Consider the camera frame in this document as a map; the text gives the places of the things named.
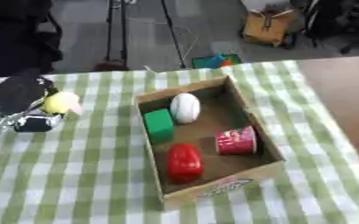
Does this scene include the red can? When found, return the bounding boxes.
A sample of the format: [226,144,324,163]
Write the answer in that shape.
[215,125,259,156]

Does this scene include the green and orange toy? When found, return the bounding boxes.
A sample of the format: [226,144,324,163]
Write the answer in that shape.
[190,52,244,70]

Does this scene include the black tripod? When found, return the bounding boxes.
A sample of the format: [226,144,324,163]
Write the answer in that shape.
[92,0,189,72]

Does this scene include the red toy pepper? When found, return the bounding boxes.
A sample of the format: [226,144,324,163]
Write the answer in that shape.
[165,143,206,185]

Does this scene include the tan bag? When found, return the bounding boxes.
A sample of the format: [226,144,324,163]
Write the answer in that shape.
[239,8,301,47]

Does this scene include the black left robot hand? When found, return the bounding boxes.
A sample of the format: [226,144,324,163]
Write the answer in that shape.
[0,75,67,134]

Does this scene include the yellow ball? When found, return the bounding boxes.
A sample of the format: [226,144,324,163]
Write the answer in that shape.
[39,90,83,116]

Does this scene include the black office chair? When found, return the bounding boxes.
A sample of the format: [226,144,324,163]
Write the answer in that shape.
[302,0,359,55]

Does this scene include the tan cardboard box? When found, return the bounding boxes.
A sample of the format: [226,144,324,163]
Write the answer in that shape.
[131,74,287,203]

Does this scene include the green block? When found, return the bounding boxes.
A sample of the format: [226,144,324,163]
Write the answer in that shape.
[143,108,177,144]

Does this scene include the white baseball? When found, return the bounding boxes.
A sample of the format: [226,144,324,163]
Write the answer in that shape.
[168,92,203,124]

